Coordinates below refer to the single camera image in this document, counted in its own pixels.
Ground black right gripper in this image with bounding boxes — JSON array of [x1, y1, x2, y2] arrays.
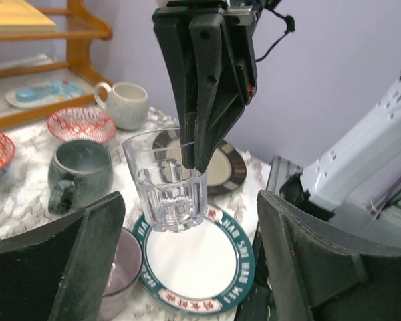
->
[[152, 1, 258, 171]]

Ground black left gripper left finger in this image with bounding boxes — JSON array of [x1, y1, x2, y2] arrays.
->
[[0, 192, 126, 320]]

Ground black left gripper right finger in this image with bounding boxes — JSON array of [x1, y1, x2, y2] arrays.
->
[[257, 191, 401, 320]]

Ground clear octagonal glass tumbler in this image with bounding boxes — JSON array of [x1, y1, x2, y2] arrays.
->
[[122, 128, 207, 233]]

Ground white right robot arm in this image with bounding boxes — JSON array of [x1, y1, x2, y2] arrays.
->
[[152, 1, 401, 221]]

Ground wooden shelf rack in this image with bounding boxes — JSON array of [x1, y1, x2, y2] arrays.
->
[[0, 0, 114, 131]]

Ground purple glass mug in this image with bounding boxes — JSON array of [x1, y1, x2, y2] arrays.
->
[[97, 227, 143, 320]]

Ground white speckled mug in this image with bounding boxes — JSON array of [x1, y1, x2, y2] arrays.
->
[[93, 82, 149, 131]]

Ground grey-green ceramic mug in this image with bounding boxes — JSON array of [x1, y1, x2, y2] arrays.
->
[[48, 140, 114, 215]]

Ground dark rimmed beige plate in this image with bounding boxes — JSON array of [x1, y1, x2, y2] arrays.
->
[[152, 129, 247, 197]]

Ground green rimmed white plate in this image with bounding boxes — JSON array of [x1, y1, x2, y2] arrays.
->
[[133, 205, 256, 317]]

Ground red patterned bowl near mug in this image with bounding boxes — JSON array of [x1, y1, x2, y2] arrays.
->
[[47, 107, 116, 144]]

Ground yellow book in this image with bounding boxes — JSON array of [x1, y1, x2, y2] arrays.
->
[[0, 0, 56, 33]]

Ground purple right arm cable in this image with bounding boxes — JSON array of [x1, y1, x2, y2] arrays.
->
[[367, 167, 401, 218]]

